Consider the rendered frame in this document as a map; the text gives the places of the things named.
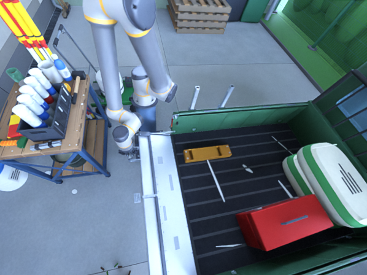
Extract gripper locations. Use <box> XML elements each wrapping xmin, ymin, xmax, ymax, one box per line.
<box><xmin>118</xmin><ymin>146</ymin><xmax>141</xmax><ymax>163</ymax></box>

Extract white tailgate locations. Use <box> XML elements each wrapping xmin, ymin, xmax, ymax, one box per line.
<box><xmin>137</xmin><ymin>131</ymin><xmax>199</xmax><ymax>275</ymax></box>

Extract green box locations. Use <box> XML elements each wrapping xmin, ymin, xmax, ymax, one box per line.
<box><xmin>100</xmin><ymin>76</ymin><xmax>136</xmax><ymax>106</ymax></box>

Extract dark green pot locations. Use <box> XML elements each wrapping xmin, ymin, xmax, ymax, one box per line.
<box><xmin>50</xmin><ymin>151</ymin><xmax>87</xmax><ymax>169</ymax></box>

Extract orange flat block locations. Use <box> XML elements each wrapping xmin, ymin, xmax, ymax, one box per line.
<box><xmin>183</xmin><ymin>144</ymin><xmax>233</xmax><ymax>164</ymax></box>

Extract white bucket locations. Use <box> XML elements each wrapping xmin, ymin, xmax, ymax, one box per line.
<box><xmin>95</xmin><ymin>68</ymin><xmax>125</xmax><ymax>97</ymax></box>

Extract dark grey bin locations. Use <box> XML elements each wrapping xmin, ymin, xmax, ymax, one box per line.
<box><xmin>16</xmin><ymin>83</ymin><xmax>72</xmax><ymax>143</ymax></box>

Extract grey square metal tube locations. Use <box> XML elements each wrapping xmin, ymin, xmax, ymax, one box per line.
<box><xmin>188</xmin><ymin>85</ymin><xmax>202</xmax><ymax>110</ymax></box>
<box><xmin>218</xmin><ymin>84</ymin><xmax>236</xmax><ymax>109</ymax></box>

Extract grey metal clamp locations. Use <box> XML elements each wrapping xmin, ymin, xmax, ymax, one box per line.
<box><xmin>29</xmin><ymin>140</ymin><xmax>63</xmax><ymax>152</ymax></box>

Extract long white rod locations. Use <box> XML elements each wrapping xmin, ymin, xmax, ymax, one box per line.
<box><xmin>206</xmin><ymin>159</ymin><xmax>226</xmax><ymax>203</ymax></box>

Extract white blue bottle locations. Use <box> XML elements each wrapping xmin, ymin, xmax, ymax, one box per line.
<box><xmin>52</xmin><ymin>58</ymin><xmax>74</xmax><ymax>83</ymax></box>

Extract white roll blue end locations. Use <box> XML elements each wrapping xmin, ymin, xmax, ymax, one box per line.
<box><xmin>18</xmin><ymin>85</ymin><xmax>50</xmax><ymax>112</ymax></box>
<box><xmin>28</xmin><ymin>68</ymin><xmax>58</xmax><ymax>96</ymax></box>
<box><xmin>11</xmin><ymin>103</ymin><xmax>48</xmax><ymax>129</ymax></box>
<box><xmin>15</xmin><ymin>93</ymin><xmax>50</xmax><ymax>121</ymax></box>

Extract white tube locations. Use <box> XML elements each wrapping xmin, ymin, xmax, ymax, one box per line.
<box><xmin>37</xmin><ymin>60</ymin><xmax>64</xmax><ymax>84</ymax></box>

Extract white roll red end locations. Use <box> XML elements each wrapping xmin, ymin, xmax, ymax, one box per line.
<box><xmin>23</xmin><ymin>76</ymin><xmax>55</xmax><ymax>105</ymax></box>

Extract yellow red box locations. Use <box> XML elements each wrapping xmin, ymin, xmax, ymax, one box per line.
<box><xmin>6</xmin><ymin>114</ymin><xmax>24</xmax><ymax>140</ymax></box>

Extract grey tube hand truck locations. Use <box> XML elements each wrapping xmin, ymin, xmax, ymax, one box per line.
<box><xmin>52</xmin><ymin>24</ymin><xmax>99</xmax><ymax>76</ymax></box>

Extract white round floor disc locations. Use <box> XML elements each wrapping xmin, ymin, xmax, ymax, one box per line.
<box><xmin>0</xmin><ymin>163</ymin><xmax>29</xmax><ymax>192</ymax></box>

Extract green cup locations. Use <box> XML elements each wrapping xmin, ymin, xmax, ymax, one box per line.
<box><xmin>6</xmin><ymin>67</ymin><xmax>25</xmax><ymax>84</ymax></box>

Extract thin white rod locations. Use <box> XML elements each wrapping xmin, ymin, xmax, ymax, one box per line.
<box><xmin>271</xmin><ymin>136</ymin><xmax>295</xmax><ymax>156</ymax></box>

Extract wooden pallet stack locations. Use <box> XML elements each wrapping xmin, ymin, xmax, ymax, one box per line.
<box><xmin>167</xmin><ymin>0</ymin><xmax>233</xmax><ymax>35</ymax></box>

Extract short white rod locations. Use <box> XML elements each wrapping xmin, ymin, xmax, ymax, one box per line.
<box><xmin>277</xmin><ymin>179</ymin><xmax>295</xmax><ymax>199</ymax></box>

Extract small white green case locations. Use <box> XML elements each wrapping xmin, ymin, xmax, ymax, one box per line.
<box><xmin>282</xmin><ymin>155</ymin><xmax>313</xmax><ymax>199</ymax></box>

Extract yellow red striped poles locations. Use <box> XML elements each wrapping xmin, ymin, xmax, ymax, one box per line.
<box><xmin>0</xmin><ymin>0</ymin><xmax>56</xmax><ymax>61</ymax></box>

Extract dark blue bin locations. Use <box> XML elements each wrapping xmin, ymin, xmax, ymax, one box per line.
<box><xmin>228</xmin><ymin>0</ymin><xmax>249</xmax><ymax>23</ymax></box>

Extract green cabinet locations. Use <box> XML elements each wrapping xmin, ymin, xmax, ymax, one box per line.
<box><xmin>240</xmin><ymin>0</ymin><xmax>272</xmax><ymax>23</ymax></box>

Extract large white green case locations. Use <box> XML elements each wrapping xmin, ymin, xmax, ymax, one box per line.
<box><xmin>296</xmin><ymin>142</ymin><xmax>367</xmax><ymax>229</ymax></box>

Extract green mesh fence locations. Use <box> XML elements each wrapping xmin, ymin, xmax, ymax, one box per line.
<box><xmin>260</xmin><ymin>0</ymin><xmax>367</xmax><ymax>99</ymax></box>

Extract blue frame wooden workbench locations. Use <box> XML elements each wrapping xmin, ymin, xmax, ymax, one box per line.
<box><xmin>0</xmin><ymin>75</ymin><xmax>112</xmax><ymax>185</ymax></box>

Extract wooden handle black hammer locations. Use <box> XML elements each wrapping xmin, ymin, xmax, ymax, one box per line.
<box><xmin>71</xmin><ymin>70</ymin><xmax>87</xmax><ymax>105</ymax></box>

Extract grey post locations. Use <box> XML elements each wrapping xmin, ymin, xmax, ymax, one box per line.
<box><xmin>263</xmin><ymin>0</ymin><xmax>281</xmax><ymax>21</ymax></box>

